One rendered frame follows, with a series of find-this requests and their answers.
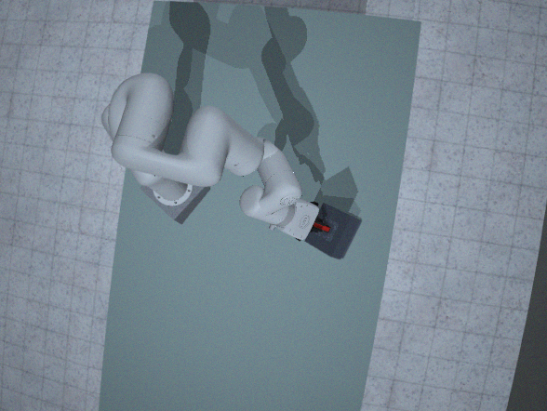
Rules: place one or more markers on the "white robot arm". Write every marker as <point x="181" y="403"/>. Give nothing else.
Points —
<point x="211" y="138"/>

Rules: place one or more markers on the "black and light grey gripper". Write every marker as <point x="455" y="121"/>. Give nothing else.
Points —
<point x="303" y="220"/>

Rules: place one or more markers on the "red rectangular peg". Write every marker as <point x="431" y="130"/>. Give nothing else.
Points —
<point x="325" y="228"/>

